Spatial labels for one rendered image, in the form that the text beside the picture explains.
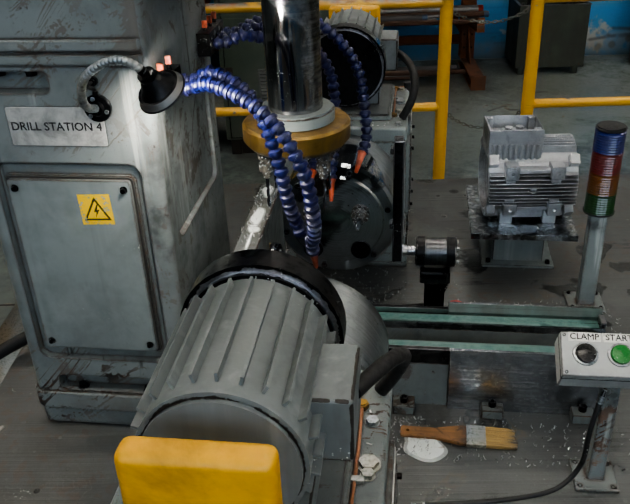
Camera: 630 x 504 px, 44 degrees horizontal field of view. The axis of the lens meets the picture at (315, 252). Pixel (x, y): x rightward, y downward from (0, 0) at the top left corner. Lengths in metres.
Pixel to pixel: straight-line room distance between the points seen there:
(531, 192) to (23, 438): 1.17
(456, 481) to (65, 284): 0.73
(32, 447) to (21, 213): 0.45
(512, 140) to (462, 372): 0.60
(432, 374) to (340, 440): 0.73
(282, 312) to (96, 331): 0.66
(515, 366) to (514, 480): 0.20
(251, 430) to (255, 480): 0.07
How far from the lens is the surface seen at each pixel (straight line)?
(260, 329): 0.75
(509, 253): 1.96
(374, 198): 1.59
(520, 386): 1.48
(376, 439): 0.91
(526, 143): 1.83
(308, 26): 1.24
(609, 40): 6.81
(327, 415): 0.73
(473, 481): 1.38
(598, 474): 1.41
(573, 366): 1.22
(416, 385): 1.48
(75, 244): 1.31
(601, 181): 1.68
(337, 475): 0.85
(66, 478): 1.46
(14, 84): 1.27
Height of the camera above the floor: 1.78
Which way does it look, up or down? 29 degrees down
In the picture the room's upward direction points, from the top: 2 degrees counter-clockwise
